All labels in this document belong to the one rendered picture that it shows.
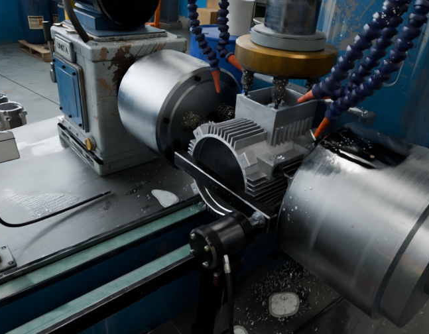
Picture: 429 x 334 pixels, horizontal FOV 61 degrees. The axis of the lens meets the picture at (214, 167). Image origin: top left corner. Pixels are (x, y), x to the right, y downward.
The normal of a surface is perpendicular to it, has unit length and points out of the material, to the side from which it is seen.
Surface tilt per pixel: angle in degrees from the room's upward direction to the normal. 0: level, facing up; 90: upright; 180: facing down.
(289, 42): 90
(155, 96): 58
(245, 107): 90
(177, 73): 28
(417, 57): 90
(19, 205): 0
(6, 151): 69
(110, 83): 90
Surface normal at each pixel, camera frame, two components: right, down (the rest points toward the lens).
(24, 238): 0.07, -0.86
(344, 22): -0.76, 0.28
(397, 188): -0.39, -0.54
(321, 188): -0.58, -0.28
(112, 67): 0.64, 0.43
